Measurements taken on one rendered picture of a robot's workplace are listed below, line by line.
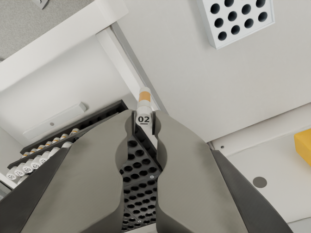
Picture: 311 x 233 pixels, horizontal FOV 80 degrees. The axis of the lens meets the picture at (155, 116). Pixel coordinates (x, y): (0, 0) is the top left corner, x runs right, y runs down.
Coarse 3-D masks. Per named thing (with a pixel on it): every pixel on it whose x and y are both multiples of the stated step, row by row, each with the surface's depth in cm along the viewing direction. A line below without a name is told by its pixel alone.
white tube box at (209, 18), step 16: (208, 0) 25; (224, 0) 27; (240, 0) 25; (256, 0) 27; (272, 0) 24; (208, 16) 25; (224, 16) 26; (240, 16) 26; (256, 16) 26; (272, 16) 26; (208, 32) 28; (224, 32) 27; (240, 32) 27
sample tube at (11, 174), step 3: (27, 153) 27; (24, 156) 27; (12, 168) 25; (15, 168) 25; (9, 171) 24; (12, 171) 24; (6, 174) 24; (9, 174) 24; (12, 174) 24; (15, 174) 24; (9, 177) 24; (12, 177) 24; (15, 177) 24
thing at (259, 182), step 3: (258, 177) 33; (261, 177) 33; (255, 180) 33; (258, 180) 32; (261, 180) 32; (264, 180) 32; (255, 183) 32; (258, 183) 32; (261, 183) 32; (264, 183) 32; (255, 186) 32; (258, 186) 32; (261, 186) 31; (264, 186) 31
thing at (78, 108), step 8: (80, 104) 27; (64, 112) 27; (72, 112) 27; (80, 112) 27; (48, 120) 28; (56, 120) 27; (64, 120) 28; (32, 128) 28; (40, 128) 28; (48, 128) 28; (32, 136) 29
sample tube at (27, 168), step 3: (39, 147) 26; (42, 147) 27; (36, 150) 26; (30, 159) 24; (33, 159) 25; (27, 162) 24; (30, 162) 24; (24, 165) 24; (27, 165) 24; (30, 165) 24; (24, 168) 24; (27, 168) 24; (30, 168) 24; (33, 168) 24; (27, 171) 24; (30, 171) 24
